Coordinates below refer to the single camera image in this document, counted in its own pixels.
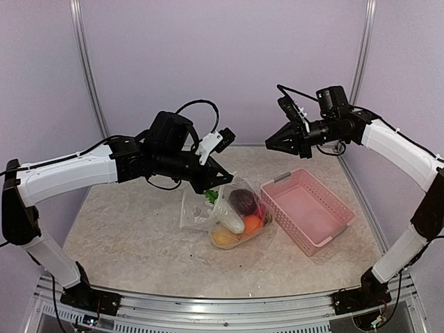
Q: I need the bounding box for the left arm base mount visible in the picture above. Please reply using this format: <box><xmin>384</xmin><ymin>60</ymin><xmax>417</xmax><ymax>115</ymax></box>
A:
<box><xmin>60</xmin><ymin>271</ymin><xmax>121</xmax><ymax>316</ymax></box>

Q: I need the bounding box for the aluminium frame post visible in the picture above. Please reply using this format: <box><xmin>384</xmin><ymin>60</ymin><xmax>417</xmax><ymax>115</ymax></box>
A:
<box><xmin>350</xmin><ymin>0</ymin><xmax>377</xmax><ymax>105</ymax></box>
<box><xmin>69</xmin><ymin>0</ymin><xmax>110</xmax><ymax>138</ymax></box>

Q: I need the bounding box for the clear dotted zip bag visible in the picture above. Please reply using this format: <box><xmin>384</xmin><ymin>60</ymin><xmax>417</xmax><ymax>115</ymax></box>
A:
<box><xmin>180</xmin><ymin>176</ymin><xmax>274</xmax><ymax>250</ymax></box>

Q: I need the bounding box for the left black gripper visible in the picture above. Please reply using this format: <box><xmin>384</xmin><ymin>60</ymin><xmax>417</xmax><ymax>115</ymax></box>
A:
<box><xmin>154</xmin><ymin>147</ymin><xmax>233</xmax><ymax>195</ymax></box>

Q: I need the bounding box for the dark purple fruit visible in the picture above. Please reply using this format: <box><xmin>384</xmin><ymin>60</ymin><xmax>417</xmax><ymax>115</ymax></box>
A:
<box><xmin>228</xmin><ymin>189</ymin><xmax>258</xmax><ymax>216</ymax></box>

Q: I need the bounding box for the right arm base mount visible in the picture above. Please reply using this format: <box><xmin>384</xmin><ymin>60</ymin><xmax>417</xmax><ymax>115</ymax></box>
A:
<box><xmin>331</xmin><ymin>267</ymin><xmax>392</xmax><ymax>315</ymax></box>

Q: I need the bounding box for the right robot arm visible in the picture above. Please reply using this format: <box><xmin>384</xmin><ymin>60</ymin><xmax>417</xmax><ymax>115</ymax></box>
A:
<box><xmin>265</xmin><ymin>85</ymin><xmax>443</xmax><ymax>308</ymax></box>

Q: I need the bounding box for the front aluminium rail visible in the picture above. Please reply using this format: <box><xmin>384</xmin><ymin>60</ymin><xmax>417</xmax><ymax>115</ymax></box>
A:
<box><xmin>34</xmin><ymin>273</ymin><xmax>417</xmax><ymax>333</ymax></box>

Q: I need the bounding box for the pink perforated plastic basket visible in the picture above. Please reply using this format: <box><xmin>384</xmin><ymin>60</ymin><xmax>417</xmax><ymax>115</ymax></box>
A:
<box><xmin>260</xmin><ymin>169</ymin><xmax>355</xmax><ymax>257</ymax></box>

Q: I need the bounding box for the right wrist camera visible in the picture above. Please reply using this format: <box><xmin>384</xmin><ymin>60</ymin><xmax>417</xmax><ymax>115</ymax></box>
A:
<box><xmin>277</xmin><ymin>96</ymin><xmax>310</xmax><ymax>133</ymax></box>

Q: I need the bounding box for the left aluminium frame post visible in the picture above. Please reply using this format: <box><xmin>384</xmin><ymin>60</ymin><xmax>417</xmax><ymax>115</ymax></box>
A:
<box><xmin>69</xmin><ymin>0</ymin><xmax>110</xmax><ymax>138</ymax></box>

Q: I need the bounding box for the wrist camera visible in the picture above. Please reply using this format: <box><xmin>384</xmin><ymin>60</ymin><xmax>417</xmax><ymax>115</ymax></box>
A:
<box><xmin>196</xmin><ymin>128</ymin><xmax>236</xmax><ymax>165</ymax></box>
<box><xmin>277</xmin><ymin>96</ymin><xmax>310</xmax><ymax>133</ymax></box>

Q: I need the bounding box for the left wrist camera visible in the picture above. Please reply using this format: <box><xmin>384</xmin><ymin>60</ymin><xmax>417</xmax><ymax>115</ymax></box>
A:
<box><xmin>196</xmin><ymin>128</ymin><xmax>236</xmax><ymax>165</ymax></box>

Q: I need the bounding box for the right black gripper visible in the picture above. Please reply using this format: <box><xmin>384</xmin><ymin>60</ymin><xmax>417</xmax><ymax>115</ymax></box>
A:
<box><xmin>266</xmin><ymin>115</ymin><xmax>347</xmax><ymax>158</ymax></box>

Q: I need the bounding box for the right aluminium frame post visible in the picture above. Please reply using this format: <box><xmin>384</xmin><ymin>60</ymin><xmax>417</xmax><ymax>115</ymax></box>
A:
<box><xmin>350</xmin><ymin>0</ymin><xmax>377</xmax><ymax>105</ymax></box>

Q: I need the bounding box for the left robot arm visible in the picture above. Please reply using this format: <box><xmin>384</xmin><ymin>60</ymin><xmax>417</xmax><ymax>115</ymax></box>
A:
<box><xmin>1</xmin><ymin>111</ymin><xmax>235</xmax><ymax>309</ymax></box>

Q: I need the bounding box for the orange fruit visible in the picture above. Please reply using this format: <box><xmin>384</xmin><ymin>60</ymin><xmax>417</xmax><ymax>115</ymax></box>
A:
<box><xmin>244</xmin><ymin>215</ymin><xmax>263</xmax><ymax>235</ymax></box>

